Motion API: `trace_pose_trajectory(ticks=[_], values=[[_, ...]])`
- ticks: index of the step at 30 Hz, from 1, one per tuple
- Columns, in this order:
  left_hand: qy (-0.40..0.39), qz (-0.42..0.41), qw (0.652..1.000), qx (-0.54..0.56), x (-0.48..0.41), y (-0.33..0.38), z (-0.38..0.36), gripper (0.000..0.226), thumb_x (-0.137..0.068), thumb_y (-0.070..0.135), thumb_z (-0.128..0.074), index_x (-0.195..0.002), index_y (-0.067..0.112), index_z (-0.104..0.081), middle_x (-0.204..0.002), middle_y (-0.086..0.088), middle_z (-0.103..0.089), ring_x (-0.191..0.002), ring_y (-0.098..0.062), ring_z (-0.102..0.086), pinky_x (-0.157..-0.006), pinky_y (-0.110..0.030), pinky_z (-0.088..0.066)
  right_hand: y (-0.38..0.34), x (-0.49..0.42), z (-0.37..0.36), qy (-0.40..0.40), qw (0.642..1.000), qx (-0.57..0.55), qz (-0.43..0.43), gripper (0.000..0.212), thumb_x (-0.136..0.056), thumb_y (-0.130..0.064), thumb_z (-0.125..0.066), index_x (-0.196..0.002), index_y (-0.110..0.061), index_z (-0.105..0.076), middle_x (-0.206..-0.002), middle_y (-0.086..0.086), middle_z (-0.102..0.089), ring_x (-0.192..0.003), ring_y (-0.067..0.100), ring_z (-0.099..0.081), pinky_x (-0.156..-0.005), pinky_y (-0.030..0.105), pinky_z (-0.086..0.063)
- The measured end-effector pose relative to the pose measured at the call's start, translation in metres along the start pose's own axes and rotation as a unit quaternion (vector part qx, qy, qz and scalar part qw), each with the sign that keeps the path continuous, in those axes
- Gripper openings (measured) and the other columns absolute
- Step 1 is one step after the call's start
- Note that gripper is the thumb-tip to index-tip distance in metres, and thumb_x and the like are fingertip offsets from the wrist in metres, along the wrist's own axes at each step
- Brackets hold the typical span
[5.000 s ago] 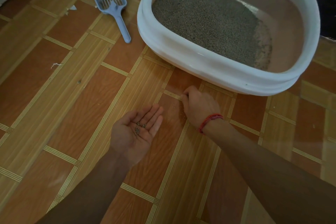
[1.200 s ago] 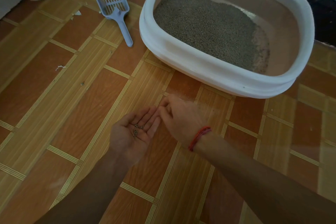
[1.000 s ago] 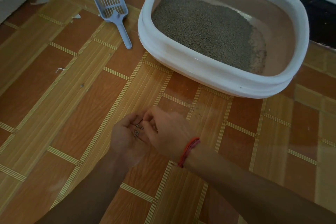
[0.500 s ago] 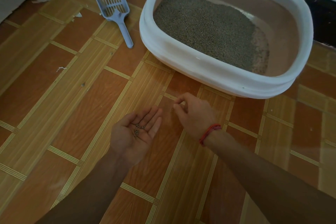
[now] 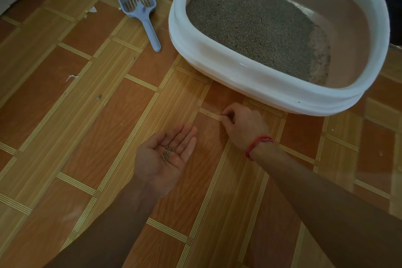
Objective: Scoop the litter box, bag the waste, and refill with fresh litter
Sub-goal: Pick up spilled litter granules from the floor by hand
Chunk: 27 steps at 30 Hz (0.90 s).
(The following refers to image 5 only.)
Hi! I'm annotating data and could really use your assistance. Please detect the person's left hand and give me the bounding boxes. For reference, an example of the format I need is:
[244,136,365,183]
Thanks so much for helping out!
[134,123,198,198]

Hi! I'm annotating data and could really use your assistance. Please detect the person's right hand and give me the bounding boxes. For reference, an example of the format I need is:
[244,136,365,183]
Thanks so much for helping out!
[219,103,274,154]

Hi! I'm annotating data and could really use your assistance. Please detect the litter granules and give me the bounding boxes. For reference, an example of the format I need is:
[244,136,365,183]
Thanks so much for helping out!
[162,144,178,161]

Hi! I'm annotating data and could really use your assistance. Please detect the white pink cat litter box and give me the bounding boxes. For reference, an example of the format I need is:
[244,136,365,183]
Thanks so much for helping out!
[168,0,391,117]

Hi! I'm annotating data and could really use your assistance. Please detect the grey cat litter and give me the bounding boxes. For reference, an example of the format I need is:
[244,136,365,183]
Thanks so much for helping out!
[186,0,332,85]

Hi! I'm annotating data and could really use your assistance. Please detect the grey plastic litter scoop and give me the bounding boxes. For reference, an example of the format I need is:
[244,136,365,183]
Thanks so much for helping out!
[110,0,162,53]

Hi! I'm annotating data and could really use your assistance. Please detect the person's left forearm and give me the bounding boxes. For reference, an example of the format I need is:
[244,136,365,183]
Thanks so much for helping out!
[44,183,161,268]

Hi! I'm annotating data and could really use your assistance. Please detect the person's right forearm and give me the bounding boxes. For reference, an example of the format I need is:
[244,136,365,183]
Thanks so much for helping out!
[251,144,402,268]

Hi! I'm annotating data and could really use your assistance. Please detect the red string bracelet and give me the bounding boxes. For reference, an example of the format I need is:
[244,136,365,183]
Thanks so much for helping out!
[245,135,276,162]

